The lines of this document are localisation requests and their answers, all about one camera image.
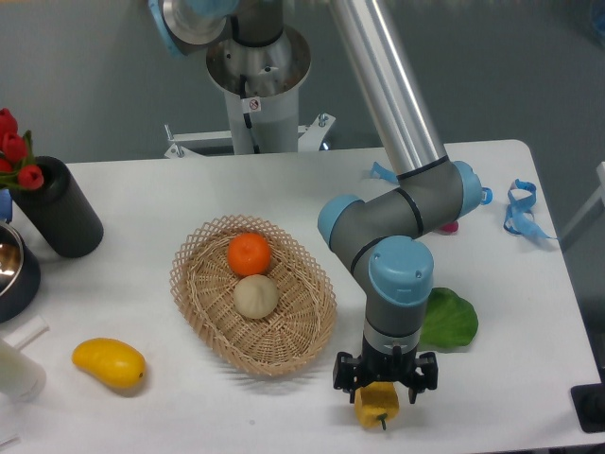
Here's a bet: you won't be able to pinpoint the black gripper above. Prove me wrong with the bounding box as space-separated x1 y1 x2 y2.
333 340 439 404

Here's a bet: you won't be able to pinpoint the yellow bell pepper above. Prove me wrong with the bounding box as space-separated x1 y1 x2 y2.
354 382 400 430

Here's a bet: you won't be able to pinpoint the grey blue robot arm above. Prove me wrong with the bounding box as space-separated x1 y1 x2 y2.
148 1 482 396

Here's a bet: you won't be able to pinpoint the green bok choy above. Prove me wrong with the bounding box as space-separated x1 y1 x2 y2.
420 288 479 350

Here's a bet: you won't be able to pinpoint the woven wicker basket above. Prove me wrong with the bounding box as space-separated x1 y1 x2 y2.
170 215 337 376

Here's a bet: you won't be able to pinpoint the beige steamed bun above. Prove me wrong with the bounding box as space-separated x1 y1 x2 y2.
233 274 279 319

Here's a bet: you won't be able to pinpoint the purple sweet potato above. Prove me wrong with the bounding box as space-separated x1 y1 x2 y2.
439 221 458 235

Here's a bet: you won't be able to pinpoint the orange fruit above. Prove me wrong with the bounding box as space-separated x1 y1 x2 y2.
227 233 271 277

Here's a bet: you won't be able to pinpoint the black device at edge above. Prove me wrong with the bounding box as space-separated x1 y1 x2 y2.
571 383 604 433

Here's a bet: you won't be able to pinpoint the blue ribbon strip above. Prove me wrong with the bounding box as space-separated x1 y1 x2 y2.
369 162 399 184

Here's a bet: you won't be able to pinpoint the blue round tag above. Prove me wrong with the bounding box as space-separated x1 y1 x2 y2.
480 187 493 205

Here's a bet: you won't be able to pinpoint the yellow mango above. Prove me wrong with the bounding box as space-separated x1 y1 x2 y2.
72 338 147 390

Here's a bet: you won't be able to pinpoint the small white box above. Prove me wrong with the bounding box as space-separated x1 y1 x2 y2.
3 316 49 350

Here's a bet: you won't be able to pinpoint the white cylinder bottle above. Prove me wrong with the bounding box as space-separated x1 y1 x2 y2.
0 340 46 402

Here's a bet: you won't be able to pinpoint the black cylindrical vase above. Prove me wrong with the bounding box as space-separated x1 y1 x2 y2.
10 156 104 258

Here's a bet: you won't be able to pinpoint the dark metal pot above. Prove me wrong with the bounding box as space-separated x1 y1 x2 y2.
1 222 41 323

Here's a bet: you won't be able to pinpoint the red tulip flowers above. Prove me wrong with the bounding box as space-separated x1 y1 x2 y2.
1 108 44 191

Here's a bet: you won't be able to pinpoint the blue lanyard strap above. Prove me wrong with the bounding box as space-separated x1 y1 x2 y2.
502 178 559 241

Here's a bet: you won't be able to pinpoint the white metal base frame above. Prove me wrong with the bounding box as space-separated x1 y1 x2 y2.
164 112 337 159

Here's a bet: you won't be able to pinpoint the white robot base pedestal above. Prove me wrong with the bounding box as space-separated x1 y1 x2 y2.
206 26 311 134

